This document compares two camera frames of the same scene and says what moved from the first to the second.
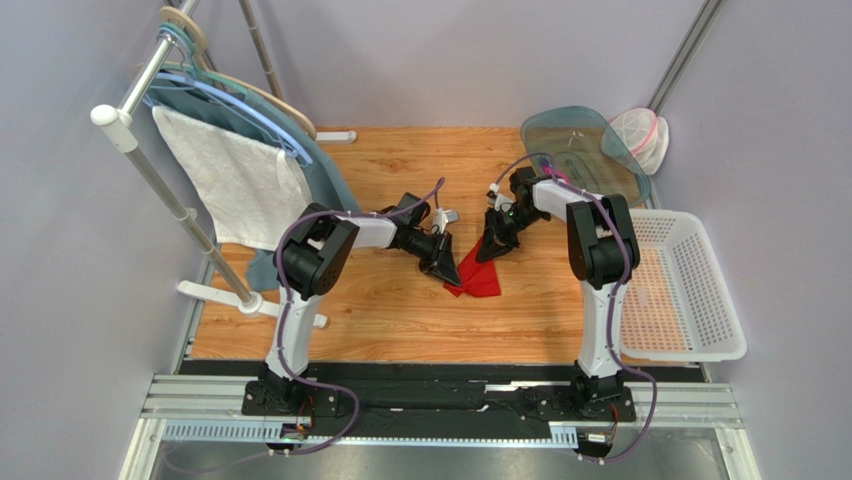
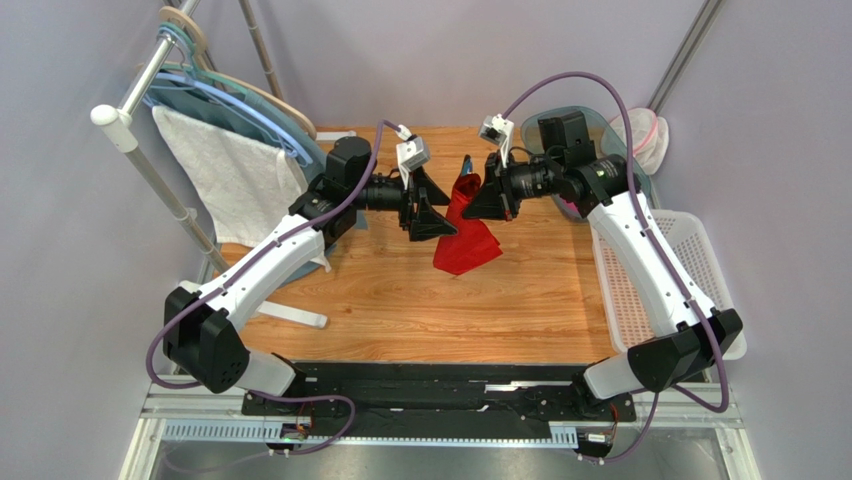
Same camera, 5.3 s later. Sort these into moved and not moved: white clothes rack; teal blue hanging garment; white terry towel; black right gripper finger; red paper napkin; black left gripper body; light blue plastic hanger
Moved: black right gripper finger; black left gripper body; red paper napkin
Not moved: teal blue hanging garment; light blue plastic hanger; white clothes rack; white terry towel
